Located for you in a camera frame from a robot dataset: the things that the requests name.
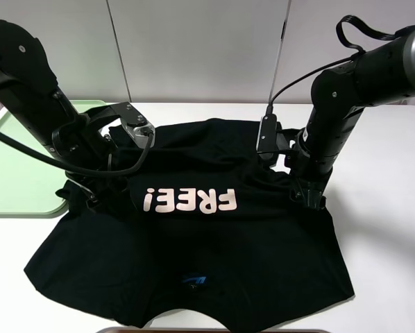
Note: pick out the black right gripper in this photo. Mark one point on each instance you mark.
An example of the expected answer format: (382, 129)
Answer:
(309, 193)

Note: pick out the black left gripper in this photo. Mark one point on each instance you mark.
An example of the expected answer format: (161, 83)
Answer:
(91, 187)

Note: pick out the black short sleeve t-shirt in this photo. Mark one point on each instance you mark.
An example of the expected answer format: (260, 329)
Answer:
(216, 232)

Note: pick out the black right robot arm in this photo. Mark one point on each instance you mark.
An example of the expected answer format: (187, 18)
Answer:
(382, 71)

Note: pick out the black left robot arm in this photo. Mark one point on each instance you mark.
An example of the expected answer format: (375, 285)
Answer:
(29, 90)

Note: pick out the light green plastic tray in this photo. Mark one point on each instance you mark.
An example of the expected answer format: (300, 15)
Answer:
(28, 187)

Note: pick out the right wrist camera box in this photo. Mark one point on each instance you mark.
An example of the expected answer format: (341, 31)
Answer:
(266, 146)

